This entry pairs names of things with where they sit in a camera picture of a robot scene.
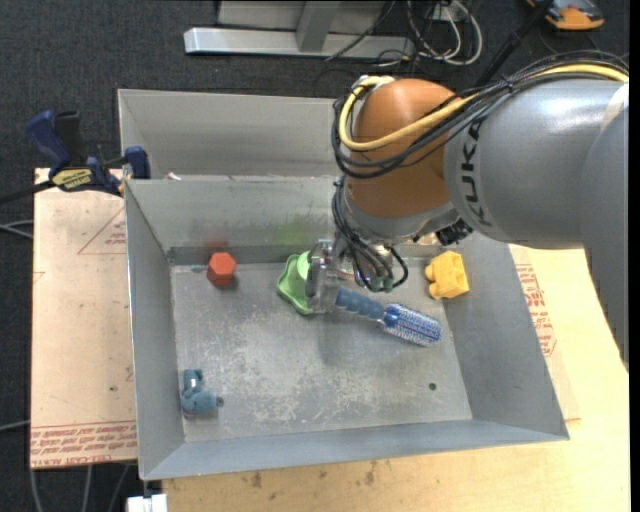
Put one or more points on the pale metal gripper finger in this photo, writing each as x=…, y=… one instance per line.
x=326, y=300
x=317, y=265

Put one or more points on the blue bristle brush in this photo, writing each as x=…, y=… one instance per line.
x=400, y=320

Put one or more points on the green plastic cup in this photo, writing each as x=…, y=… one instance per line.
x=294, y=285

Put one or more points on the grey metal bin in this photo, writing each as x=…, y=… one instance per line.
x=310, y=380

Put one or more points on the red hexagonal block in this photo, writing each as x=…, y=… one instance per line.
x=221, y=270

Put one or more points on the yellow toy brick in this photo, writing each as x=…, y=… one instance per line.
x=447, y=277

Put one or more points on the blue toy animal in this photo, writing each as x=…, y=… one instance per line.
x=197, y=400

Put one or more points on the brown cardboard board red print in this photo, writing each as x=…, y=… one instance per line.
x=80, y=320

